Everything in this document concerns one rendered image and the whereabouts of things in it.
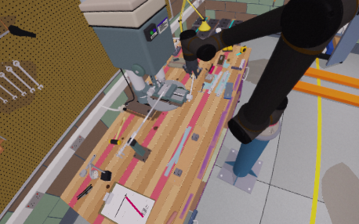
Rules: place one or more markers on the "black switch box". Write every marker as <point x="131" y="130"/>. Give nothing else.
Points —
<point x="151" y="32"/>

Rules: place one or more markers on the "brown pegboard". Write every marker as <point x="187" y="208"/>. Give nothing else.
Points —
<point x="61" y="70"/>

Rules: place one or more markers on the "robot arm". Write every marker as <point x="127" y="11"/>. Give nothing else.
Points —
<point x="266" y="84"/>

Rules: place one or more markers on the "yellow desk lamp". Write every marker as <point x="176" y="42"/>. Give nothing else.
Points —
<point x="204" y="25"/>

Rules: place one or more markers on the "green round knob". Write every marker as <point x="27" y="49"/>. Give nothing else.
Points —
<point x="138" y="70"/>

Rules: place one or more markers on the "white spanner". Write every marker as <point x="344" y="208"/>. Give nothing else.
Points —
<point x="7" y="92"/>
<point x="20" y="79"/>
<point x="3" y="100"/>
<point x="12" y="84"/>
<point x="28" y="75"/>

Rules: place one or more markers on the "black compartment tray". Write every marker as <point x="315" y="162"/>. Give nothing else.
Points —
<point x="224" y="23"/>

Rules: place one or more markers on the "grey-blue panel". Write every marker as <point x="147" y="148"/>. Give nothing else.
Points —
<point x="343" y="44"/>

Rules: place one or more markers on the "grey-green drill press body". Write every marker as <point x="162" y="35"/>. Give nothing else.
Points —
<point x="123" y="42"/>

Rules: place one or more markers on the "small yellow tool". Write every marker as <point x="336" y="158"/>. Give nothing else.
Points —
<point x="227" y="48"/>

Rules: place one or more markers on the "yellow tape measure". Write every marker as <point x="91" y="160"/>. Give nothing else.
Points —
<point x="243" y="49"/>

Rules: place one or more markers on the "black hanging tool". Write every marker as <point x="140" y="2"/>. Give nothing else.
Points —
<point x="21" y="31"/>

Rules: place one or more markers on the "grey wall socket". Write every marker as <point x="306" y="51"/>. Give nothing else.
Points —
<point x="77" y="142"/>
<point x="35" y="199"/>

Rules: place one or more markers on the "grey dial indicator stand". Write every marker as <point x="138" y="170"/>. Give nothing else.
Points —
<point x="95" y="172"/>

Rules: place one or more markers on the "red and black marker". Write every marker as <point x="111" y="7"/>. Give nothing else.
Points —
<point x="211" y="68"/>

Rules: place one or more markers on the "purple bar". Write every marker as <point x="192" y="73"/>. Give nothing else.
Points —
<point x="236" y="67"/>

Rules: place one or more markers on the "white clipboard with drawing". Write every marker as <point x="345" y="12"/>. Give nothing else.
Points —
<point x="129" y="206"/>

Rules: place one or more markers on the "black pen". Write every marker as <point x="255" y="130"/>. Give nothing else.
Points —
<point x="83" y="191"/>
<point x="85" y="194"/>

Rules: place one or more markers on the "white ruler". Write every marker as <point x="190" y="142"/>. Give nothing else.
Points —
<point x="215" y="82"/>
<point x="223" y="84"/>

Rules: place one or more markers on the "grey square block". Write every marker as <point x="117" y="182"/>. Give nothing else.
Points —
<point x="195" y="136"/>
<point x="177" y="172"/>

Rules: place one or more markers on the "small grey block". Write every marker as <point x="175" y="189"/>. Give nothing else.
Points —
<point x="209" y="77"/>

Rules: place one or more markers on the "small dark box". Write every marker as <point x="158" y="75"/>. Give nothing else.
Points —
<point x="221" y="60"/>

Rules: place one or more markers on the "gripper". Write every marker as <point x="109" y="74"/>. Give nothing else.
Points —
<point x="191" y="65"/>

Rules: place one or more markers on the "green rod support stand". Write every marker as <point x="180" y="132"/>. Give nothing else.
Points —
<point x="140" y="150"/>

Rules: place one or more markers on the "orange beam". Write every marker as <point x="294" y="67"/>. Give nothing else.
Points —
<point x="331" y="75"/>
<point x="325" y="92"/>

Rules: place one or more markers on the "blue flat box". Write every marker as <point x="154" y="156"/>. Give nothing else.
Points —
<point x="229" y="90"/>

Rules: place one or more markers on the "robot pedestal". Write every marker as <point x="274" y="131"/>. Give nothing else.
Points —
<point x="248" y="159"/>

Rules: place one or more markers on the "green drill vice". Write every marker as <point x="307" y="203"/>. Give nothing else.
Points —
<point x="174" y="95"/>

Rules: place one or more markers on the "grey drill chuck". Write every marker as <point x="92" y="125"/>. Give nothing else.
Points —
<point x="160" y="75"/>

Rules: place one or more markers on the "small white block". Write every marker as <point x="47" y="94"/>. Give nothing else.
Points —
<point x="242" y="64"/>

